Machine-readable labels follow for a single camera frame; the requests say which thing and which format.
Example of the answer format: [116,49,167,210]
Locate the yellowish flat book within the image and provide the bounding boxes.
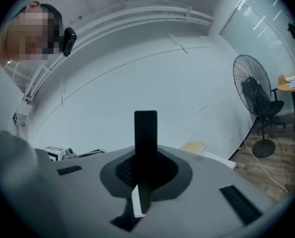
[179,141,208,156]

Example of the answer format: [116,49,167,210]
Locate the white wall conduit pipes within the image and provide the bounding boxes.
[22,0,215,103]

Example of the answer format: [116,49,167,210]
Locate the black office chair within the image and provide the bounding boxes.
[241,76,288,139]

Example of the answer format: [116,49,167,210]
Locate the person's head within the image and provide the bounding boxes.
[0,3,64,69]

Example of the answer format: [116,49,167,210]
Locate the white floor cable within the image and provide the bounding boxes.
[242,138,290,195]

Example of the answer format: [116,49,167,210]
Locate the white table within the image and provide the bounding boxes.
[201,151,237,170]

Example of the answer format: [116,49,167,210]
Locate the frosted glass partition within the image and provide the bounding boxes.
[219,0,295,84]

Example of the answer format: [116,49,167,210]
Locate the round wooden table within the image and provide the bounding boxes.
[277,73,295,138]

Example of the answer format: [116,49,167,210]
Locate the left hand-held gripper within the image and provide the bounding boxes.
[43,146,106,163]

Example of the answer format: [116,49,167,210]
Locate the black standing fan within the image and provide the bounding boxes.
[232,54,277,159]

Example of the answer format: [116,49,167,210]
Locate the black head-worn camera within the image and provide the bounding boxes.
[49,27,77,58]

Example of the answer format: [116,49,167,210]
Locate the white wall junction box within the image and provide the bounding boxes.
[12,100,32,134]

